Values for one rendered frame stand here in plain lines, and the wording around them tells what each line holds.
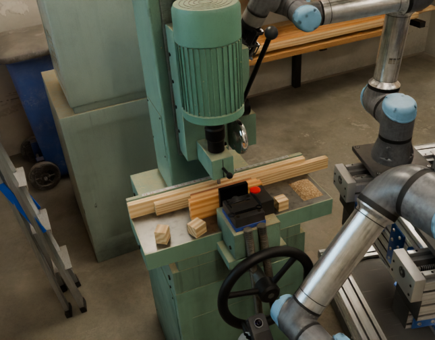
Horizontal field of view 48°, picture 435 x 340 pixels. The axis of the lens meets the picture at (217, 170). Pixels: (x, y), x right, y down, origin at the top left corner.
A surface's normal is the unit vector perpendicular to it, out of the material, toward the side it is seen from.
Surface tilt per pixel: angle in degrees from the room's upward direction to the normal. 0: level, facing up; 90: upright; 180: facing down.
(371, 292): 0
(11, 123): 90
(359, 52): 90
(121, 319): 0
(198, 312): 90
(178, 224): 0
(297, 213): 90
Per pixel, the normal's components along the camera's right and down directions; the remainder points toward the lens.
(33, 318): -0.07, -0.84
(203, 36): -0.09, 0.55
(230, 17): 0.73, 0.33
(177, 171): 0.36, 0.49
